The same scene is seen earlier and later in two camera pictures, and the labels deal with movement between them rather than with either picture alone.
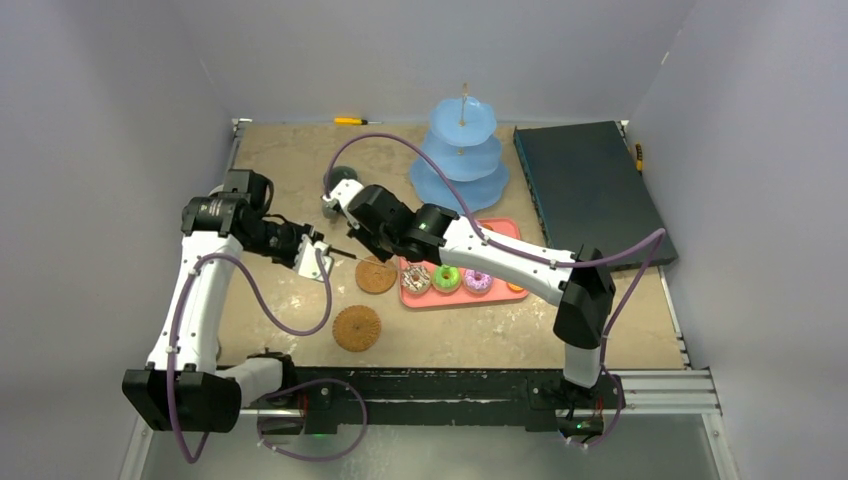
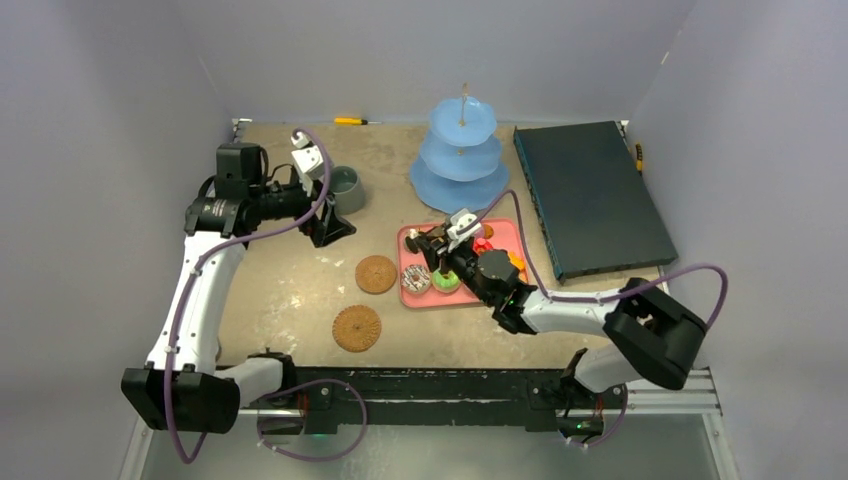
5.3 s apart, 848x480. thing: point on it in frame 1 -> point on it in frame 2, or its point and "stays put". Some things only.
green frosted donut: x=445 y=278 stays put
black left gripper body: x=281 y=241 -> x=297 y=203
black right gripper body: x=370 y=240 -> x=440 y=248
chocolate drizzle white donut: x=415 y=278 stays put
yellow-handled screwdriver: x=346 y=120 stays put
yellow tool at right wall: x=639 y=158 stays put
